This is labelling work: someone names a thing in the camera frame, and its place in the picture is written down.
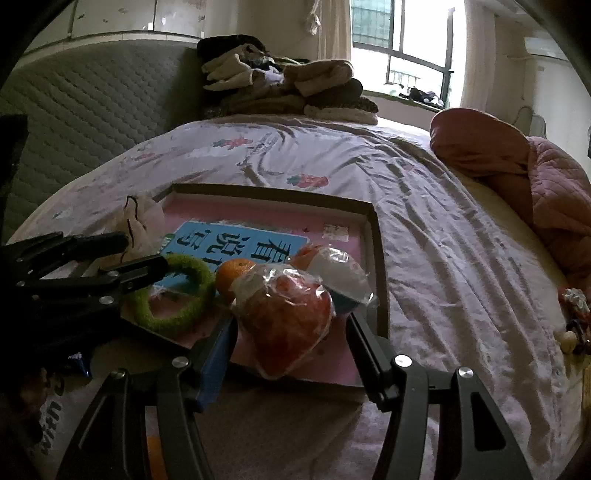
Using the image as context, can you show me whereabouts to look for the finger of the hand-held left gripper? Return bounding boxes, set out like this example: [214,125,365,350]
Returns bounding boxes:
[32,254,170,308]
[11,231,131,278]

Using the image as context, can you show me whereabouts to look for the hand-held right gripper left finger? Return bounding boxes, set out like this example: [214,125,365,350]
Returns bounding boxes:
[55,316,238,480]

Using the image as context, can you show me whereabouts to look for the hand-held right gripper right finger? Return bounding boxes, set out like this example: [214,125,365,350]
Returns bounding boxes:
[345,313,525,480]

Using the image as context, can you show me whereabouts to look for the clear bag with orange contents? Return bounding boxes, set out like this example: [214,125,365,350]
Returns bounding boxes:
[229,265,335,381]

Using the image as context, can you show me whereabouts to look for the green fuzzy ring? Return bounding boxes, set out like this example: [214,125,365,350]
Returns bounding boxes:
[129,254,217,330]

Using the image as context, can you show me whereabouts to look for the orange tangerine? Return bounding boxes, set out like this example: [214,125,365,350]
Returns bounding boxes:
[290,244,324,271]
[215,258,257,305]

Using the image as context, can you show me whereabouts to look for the dark shallow box pink inside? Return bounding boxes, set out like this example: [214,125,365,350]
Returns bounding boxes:
[117,182,391,402]

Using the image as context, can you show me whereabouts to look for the blue white wrapped snack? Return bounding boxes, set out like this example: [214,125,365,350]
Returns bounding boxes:
[307,247,375,319]

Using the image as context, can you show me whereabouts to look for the strawberry print bed sheet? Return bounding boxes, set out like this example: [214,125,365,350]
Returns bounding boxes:
[0,113,587,480]

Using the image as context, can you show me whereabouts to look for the grey quilted headboard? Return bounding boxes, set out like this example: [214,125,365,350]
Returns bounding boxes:
[0,39,204,241]

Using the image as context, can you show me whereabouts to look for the small toys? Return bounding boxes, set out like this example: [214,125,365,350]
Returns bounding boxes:
[558,286,591,356]

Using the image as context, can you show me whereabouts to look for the pink quilt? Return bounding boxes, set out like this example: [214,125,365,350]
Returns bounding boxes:
[429,107,591,296]

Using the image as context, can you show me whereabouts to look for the pile of folded clothes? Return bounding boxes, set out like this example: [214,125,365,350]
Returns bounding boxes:
[198,36,379,124]

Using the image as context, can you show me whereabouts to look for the dark cloth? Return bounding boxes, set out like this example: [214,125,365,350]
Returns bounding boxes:
[399,87,446,106]

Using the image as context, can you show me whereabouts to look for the cream curtain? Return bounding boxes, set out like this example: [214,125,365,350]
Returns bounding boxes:
[462,0,492,112]

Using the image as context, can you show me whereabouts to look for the window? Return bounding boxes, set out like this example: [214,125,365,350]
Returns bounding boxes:
[351,0,455,109]

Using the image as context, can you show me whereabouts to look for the white air conditioner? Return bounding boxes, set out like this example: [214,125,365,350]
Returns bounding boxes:
[524,37,571,61]

